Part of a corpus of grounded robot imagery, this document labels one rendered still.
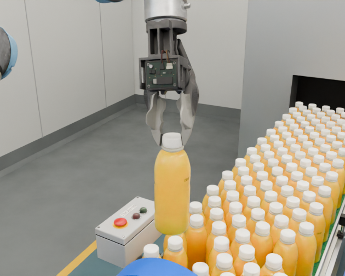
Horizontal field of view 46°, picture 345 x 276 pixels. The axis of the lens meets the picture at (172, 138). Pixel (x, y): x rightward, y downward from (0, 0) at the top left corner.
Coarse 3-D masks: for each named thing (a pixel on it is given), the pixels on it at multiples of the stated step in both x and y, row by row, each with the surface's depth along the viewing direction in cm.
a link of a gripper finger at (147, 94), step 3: (144, 90) 73; (147, 90) 73; (144, 93) 73; (147, 93) 73; (150, 93) 73; (153, 93) 73; (156, 93) 73; (144, 96) 74; (147, 96) 73; (150, 96) 73; (144, 99) 74; (147, 99) 74; (147, 102) 74; (147, 105) 74; (147, 108) 74
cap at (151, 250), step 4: (148, 244) 104; (152, 244) 104; (144, 248) 102; (148, 248) 102; (152, 248) 102; (156, 248) 102; (144, 252) 102; (148, 252) 101; (152, 252) 101; (156, 252) 101; (148, 256) 101; (152, 256) 101; (156, 256) 102
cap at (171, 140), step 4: (164, 136) 73; (168, 136) 73; (172, 136) 73; (176, 136) 73; (180, 136) 73; (164, 140) 72; (168, 140) 72; (172, 140) 72; (176, 140) 72; (180, 140) 72; (164, 144) 73; (168, 144) 72; (172, 144) 72; (176, 144) 72; (180, 144) 73
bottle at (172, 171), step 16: (160, 160) 73; (176, 160) 72; (160, 176) 73; (176, 176) 73; (160, 192) 74; (176, 192) 74; (160, 208) 75; (176, 208) 75; (160, 224) 77; (176, 224) 76
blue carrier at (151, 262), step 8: (128, 264) 82; (136, 264) 78; (144, 264) 77; (152, 264) 76; (160, 264) 76; (168, 264) 75; (176, 264) 75; (120, 272) 79; (128, 272) 76; (136, 272) 75; (144, 272) 74; (152, 272) 74; (160, 272) 73; (168, 272) 73; (176, 272) 74; (184, 272) 74; (192, 272) 74
